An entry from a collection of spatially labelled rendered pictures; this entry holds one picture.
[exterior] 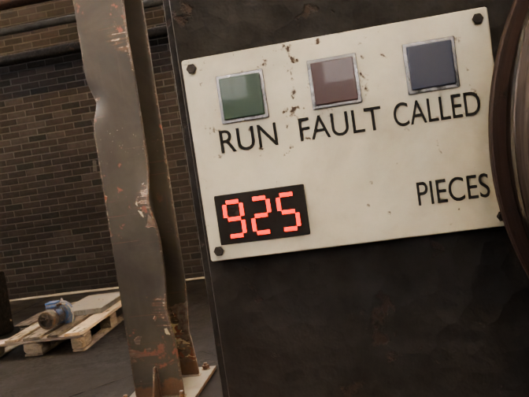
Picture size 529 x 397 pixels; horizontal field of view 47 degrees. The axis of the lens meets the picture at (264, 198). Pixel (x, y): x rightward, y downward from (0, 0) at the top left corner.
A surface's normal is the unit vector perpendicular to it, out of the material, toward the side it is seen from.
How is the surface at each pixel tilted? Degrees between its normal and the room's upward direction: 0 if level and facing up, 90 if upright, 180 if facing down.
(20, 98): 90
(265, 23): 90
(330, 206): 90
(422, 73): 90
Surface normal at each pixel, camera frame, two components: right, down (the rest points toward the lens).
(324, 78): -0.15, 0.07
